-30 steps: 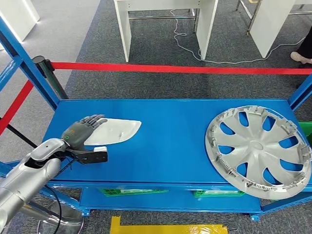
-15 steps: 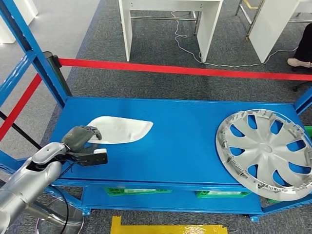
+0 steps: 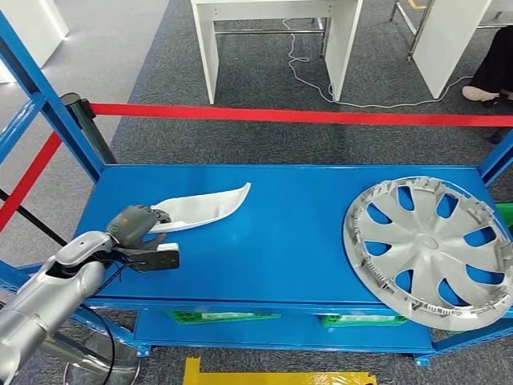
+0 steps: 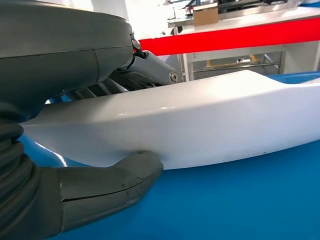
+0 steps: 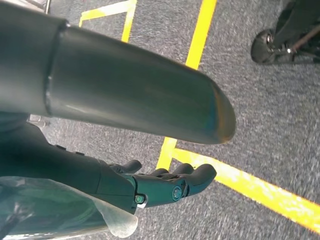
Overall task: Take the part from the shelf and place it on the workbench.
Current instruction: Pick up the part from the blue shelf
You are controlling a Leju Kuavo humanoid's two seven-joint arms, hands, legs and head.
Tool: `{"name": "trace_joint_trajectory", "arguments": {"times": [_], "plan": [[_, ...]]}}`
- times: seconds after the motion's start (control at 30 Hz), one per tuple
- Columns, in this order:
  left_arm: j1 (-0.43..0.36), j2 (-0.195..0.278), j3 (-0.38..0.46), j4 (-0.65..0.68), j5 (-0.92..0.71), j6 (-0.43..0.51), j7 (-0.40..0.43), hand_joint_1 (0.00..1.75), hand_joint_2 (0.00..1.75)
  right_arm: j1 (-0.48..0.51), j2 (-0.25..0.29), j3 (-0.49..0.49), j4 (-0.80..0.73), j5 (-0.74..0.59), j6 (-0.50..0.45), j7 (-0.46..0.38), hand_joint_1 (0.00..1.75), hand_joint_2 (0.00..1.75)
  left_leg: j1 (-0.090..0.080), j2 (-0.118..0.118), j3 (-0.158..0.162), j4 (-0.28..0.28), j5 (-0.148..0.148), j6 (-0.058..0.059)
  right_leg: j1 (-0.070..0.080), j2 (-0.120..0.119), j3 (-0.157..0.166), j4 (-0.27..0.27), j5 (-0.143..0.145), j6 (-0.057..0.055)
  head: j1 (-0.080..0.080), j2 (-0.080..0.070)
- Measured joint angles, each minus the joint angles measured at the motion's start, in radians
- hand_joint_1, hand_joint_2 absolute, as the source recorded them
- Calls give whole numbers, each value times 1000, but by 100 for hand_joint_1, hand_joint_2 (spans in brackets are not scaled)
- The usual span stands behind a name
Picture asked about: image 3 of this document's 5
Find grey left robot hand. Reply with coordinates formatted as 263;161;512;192
106;204;173;252

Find white curved car trim part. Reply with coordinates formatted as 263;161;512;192
150;182;252;235

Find blue metal shelf rack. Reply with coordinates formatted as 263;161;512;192
0;10;513;371

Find red barrier belt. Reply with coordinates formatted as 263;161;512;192
0;132;63;233
88;102;513;128

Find green plastic crate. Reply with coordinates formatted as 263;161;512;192
319;313;409;329
495;202;513;230
167;310;281;326

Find white board panel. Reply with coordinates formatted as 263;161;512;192
0;0;69;84

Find white desk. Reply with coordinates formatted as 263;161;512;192
413;0;493;100
191;0;364;106

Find silver wheel hubcap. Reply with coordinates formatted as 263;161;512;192
343;176;513;332

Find person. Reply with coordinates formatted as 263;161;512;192
462;25;513;110

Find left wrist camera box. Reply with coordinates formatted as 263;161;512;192
127;241;181;274

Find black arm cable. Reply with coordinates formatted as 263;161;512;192
86;253;133;385

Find black floor cable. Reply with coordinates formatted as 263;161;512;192
0;187;69;248

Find white floor cable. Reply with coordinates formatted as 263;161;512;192
281;17;475;111

